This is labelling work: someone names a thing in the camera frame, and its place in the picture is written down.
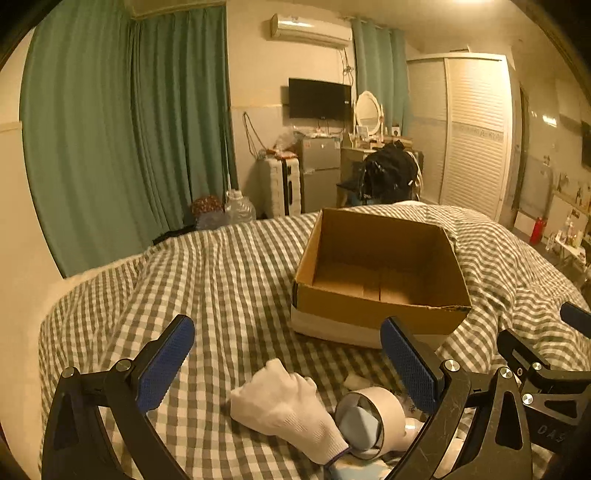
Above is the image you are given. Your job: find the white tape roll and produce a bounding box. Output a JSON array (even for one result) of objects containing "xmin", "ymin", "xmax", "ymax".
[{"xmin": 335, "ymin": 387, "xmax": 424, "ymax": 460}]

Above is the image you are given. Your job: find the blue tissue pack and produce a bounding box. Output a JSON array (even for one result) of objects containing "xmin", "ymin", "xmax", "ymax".
[{"xmin": 325, "ymin": 455, "xmax": 392, "ymax": 480}]

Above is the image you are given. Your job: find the white knit glove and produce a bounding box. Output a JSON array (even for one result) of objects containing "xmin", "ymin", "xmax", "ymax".
[{"xmin": 229, "ymin": 358, "xmax": 349, "ymax": 465}]

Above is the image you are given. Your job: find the red fire extinguisher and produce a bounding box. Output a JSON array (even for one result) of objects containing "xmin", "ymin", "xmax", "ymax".
[{"xmin": 529, "ymin": 217, "xmax": 547, "ymax": 246}]

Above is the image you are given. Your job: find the open cardboard box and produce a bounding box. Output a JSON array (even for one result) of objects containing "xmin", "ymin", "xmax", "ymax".
[{"xmin": 290, "ymin": 201, "xmax": 472, "ymax": 349}]

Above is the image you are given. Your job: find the grey white checkered bedspread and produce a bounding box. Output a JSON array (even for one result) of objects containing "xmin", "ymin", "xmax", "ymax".
[{"xmin": 39, "ymin": 204, "xmax": 590, "ymax": 479}]

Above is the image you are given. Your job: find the black clothes pile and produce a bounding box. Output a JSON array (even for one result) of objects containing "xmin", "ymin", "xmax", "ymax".
[{"xmin": 358, "ymin": 140, "xmax": 422, "ymax": 204}]

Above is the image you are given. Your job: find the white louvered wardrobe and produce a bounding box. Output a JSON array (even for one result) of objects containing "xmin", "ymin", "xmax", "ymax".
[{"xmin": 405, "ymin": 53, "xmax": 514, "ymax": 221}]

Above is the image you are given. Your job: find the brown patterned bag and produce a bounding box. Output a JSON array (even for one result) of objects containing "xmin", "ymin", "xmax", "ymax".
[{"xmin": 190, "ymin": 195, "xmax": 224, "ymax": 221}]

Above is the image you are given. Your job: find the clear water jug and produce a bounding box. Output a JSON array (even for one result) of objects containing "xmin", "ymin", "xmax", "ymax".
[{"xmin": 224, "ymin": 189, "xmax": 256, "ymax": 225}]

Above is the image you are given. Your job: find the silver mini fridge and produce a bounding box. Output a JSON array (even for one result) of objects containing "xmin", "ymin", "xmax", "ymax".
[{"xmin": 297, "ymin": 136, "xmax": 341, "ymax": 213}]

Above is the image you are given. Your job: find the white oval vanity mirror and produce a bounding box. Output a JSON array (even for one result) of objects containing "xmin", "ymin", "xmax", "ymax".
[{"xmin": 355, "ymin": 90, "xmax": 384, "ymax": 137}]

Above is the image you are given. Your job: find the white suitcase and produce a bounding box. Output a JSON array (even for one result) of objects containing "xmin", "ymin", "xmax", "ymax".
[{"xmin": 259, "ymin": 157, "xmax": 301, "ymax": 218}]

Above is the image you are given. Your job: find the narrow green curtain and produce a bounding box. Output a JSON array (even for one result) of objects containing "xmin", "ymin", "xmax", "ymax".
[{"xmin": 351, "ymin": 18, "xmax": 411, "ymax": 133}]

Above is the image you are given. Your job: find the large green curtain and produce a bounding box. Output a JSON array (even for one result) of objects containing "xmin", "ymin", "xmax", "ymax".
[{"xmin": 20, "ymin": 1, "xmax": 238, "ymax": 277}]

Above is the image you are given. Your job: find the white air conditioner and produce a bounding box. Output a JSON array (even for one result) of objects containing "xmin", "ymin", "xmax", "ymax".
[{"xmin": 270, "ymin": 14, "xmax": 353, "ymax": 48}]

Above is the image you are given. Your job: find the black wall television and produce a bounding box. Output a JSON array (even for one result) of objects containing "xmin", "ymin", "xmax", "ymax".
[{"xmin": 288, "ymin": 78, "xmax": 352, "ymax": 122}]

